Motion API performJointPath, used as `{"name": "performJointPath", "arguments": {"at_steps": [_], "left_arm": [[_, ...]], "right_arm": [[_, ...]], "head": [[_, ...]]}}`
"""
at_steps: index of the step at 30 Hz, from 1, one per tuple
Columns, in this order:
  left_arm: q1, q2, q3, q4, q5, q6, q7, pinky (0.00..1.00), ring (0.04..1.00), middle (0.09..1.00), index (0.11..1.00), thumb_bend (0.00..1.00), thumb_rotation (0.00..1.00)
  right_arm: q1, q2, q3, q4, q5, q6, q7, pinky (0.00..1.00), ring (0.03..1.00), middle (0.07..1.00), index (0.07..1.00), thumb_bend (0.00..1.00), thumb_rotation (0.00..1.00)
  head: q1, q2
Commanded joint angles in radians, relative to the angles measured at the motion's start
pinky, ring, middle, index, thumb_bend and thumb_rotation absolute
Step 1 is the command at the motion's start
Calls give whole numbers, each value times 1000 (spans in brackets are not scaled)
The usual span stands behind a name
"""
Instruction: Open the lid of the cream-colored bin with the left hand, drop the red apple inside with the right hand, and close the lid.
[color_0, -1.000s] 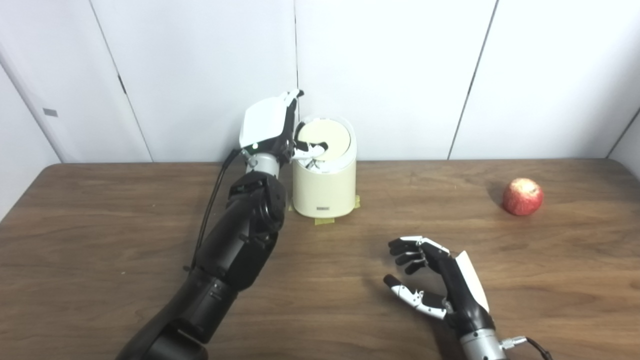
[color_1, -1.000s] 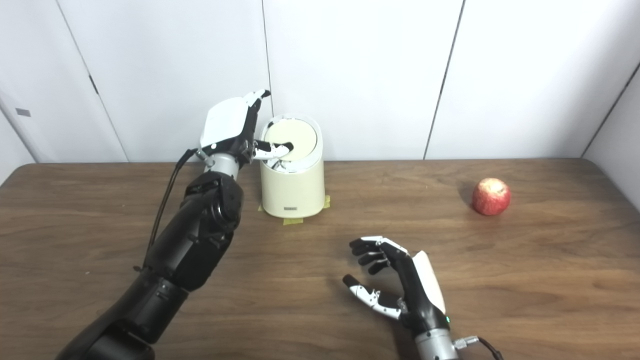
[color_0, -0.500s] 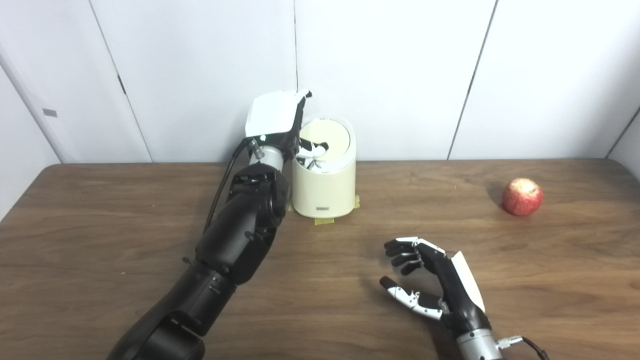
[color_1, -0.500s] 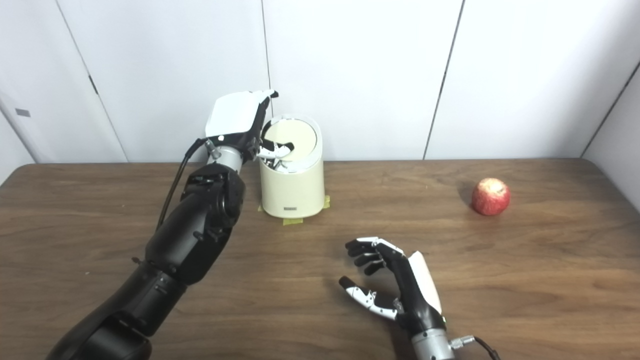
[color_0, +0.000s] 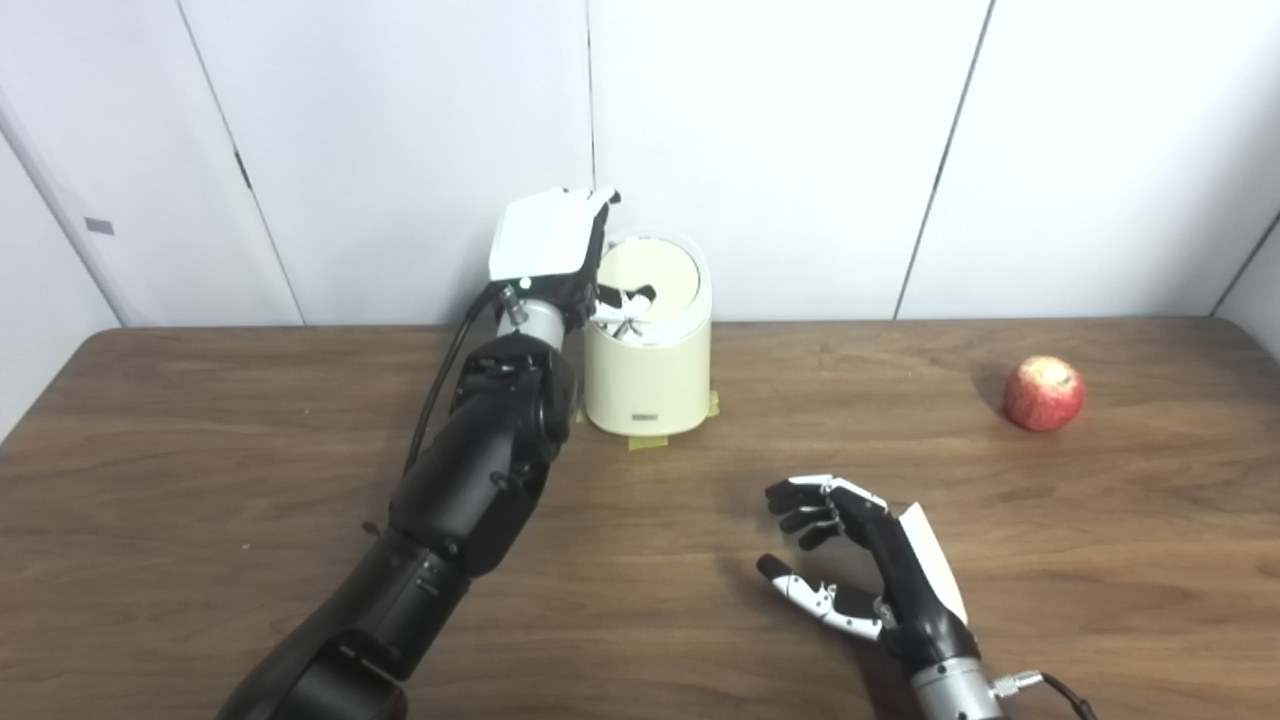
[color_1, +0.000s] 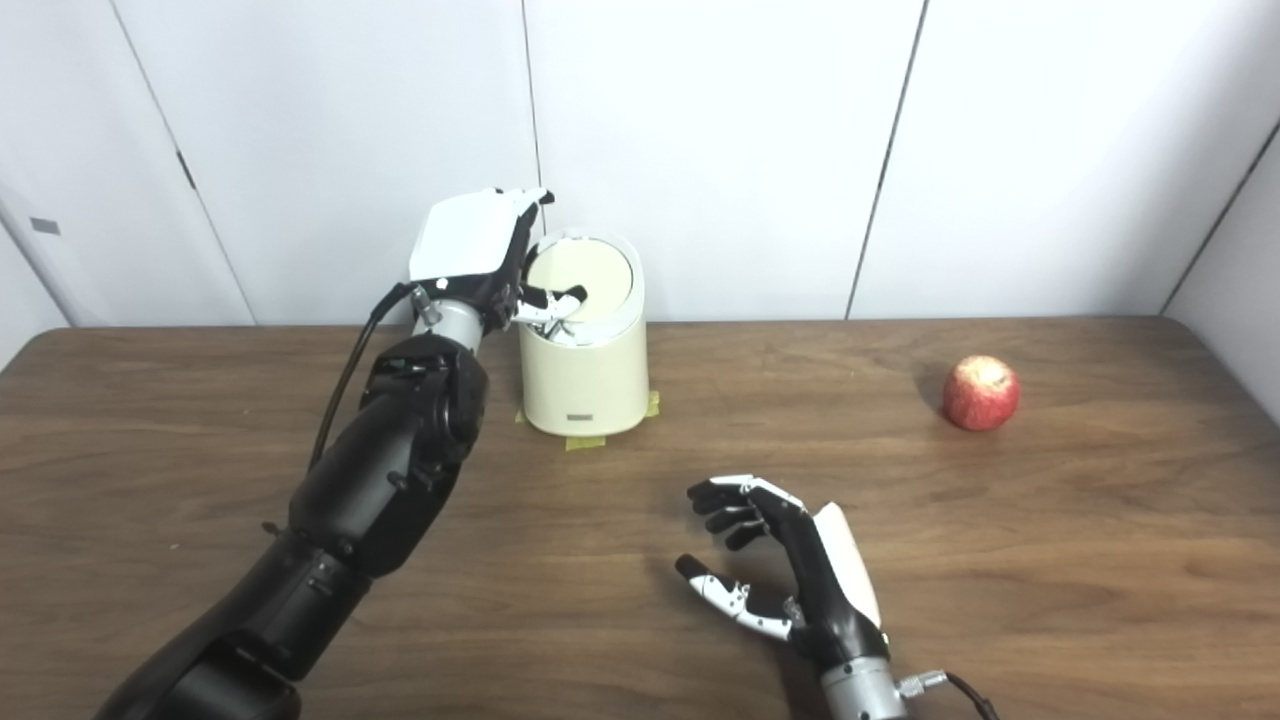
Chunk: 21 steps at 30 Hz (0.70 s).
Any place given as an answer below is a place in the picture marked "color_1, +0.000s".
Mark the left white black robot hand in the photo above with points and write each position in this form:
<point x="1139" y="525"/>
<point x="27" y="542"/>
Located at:
<point x="465" y="240"/>

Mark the cream round bin lid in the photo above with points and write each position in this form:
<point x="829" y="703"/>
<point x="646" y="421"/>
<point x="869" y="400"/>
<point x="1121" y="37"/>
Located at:
<point x="595" y="270"/>

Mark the black wall panel hinge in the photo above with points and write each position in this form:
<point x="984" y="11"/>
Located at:
<point x="186" y="170"/>

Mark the wide yellow tape piece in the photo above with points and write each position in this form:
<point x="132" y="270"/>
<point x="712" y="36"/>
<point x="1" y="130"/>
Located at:
<point x="586" y="442"/>

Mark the grey wall label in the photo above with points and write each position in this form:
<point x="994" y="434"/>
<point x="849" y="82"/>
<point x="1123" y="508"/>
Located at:
<point x="45" y="226"/>

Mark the red apple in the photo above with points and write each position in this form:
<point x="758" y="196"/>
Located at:
<point x="981" y="394"/>

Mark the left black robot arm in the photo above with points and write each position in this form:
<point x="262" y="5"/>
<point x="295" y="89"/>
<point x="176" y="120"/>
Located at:
<point x="370" y="480"/>

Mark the cream-colored round bin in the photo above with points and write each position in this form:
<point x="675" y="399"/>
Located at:
<point x="590" y="385"/>

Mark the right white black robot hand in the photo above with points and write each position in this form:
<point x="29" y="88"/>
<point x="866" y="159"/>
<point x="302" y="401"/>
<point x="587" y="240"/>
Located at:
<point x="830" y="590"/>

